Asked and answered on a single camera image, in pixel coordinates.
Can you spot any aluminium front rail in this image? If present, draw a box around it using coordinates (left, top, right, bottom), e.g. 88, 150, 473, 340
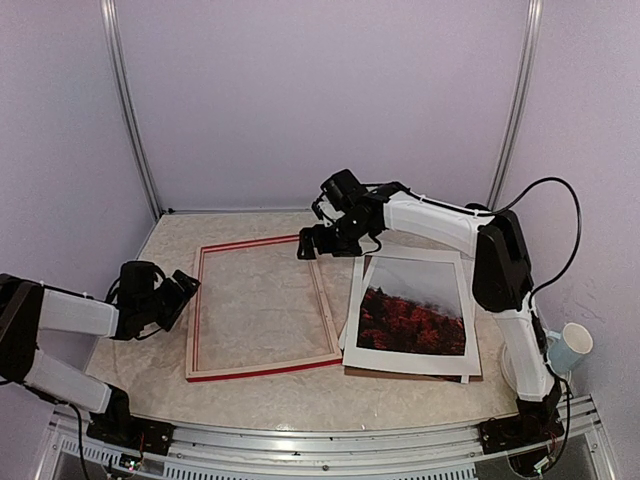
32, 396, 620, 479

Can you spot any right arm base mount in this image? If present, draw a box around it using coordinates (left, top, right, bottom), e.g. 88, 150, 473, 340
478, 415, 565, 455

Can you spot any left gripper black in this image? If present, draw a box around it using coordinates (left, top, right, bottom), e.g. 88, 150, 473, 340
139, 269, 198, 331

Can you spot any aluminium corner post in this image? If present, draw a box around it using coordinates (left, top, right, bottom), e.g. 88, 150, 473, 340
487, 0, 544, 207
100, 0, 164, 222

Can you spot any autumn forest photo print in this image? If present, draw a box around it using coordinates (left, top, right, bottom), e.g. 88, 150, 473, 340
356, 257, 466, 356

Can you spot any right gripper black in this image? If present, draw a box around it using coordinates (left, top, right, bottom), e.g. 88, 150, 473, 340
297, 213, 372, 260

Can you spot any left aluminium corner post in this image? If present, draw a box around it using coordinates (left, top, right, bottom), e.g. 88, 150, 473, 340
100, 0, 164, 222

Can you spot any brown backing board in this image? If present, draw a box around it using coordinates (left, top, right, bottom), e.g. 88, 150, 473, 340
344, 349, 483, 384

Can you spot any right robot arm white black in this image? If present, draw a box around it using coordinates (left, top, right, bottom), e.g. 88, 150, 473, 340
297, 169, 562, 444

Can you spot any right aluminium corner post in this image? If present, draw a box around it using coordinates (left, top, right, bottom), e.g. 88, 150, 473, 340
487, 0, 544, 207

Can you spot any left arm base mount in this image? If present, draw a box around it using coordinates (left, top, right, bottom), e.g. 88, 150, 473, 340
87, 417, 176, 456

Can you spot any dark green cup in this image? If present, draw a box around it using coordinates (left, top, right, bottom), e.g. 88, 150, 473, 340
464, 203, 491, 212

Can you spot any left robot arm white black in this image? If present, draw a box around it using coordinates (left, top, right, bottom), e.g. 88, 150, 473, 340
1, 261, 200, 445

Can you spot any white mat board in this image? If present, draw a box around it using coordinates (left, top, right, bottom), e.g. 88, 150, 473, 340
343, 245, 482, 377

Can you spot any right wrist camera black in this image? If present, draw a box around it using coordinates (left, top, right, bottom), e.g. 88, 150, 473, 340
311, 197, 334, 226

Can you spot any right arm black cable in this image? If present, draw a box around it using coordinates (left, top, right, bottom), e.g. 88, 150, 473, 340
502, 176, 584, 296

